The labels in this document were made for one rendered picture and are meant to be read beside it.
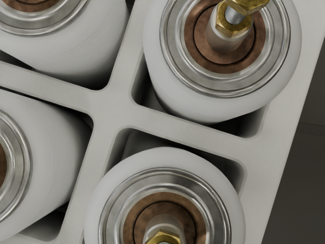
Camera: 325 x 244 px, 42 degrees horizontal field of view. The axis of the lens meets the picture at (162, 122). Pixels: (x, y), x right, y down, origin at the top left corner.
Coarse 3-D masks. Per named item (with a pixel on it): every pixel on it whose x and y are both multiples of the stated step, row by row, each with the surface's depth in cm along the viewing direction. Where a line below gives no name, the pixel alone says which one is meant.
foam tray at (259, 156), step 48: (144, 0) 32; (48, 96) 32; (96, 96) 32; (144, 96) 43; (288, 96) 32; (96, 144) 32; (144, 144) 43; (192, 144) 32; (240, 144) 32; (288, 144) 32; (240, 192) 31; (48, 240) 32
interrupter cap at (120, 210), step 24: (168, 168) 24; (120, 192) 24; (144, 192) 24; (168, 192) 24; (192, 192) 24; (216, 192) 24; (120, 216) 24; (144, 216) 24; (192, 216) 24; (216, 216) 24; (120, 240) 24; (192, 240) 24; (216, 240) 24
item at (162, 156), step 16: (128, 160) 25; (144, 160) 25; (160, 160) 25; (176, 160) 25; (192, 160) 25; (112, 176) 25; (128, 176) 24; (208, 176) 24; (224, 176) 25; (96, 192) 25; (224, 192) 24; (96, 208) 24; (240, 208) 25; (96, 224) 24; (240, 224) 25; (96, 240) 24; (240, 240) 24
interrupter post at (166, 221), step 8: (160, 216) 23; (168, 216) 23; (152, 224) 22; (160, 224) 21; (168, 224) 21; (176, 224) 22; (152, 232) 21; (176, 232) 21; (144, 240) 21; (184, 240) 21
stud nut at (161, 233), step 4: (156, 232) 21; (160, 232) 20; (164, 232) 20; (168, 232) 20; (172, 232) 21; (152, 236) 20; (156, 236) 20; (160, 236) 20; (164, 236) 20; (168, 236) 20; (172, 236) 20; (176, 236) 20; (148, 240) 20; (152, 240) 20; (156, 240) 20; (160, 240) 20; (164, 240) 20; (168, 240) 20; (172, 240) 20; (176, 240) 20
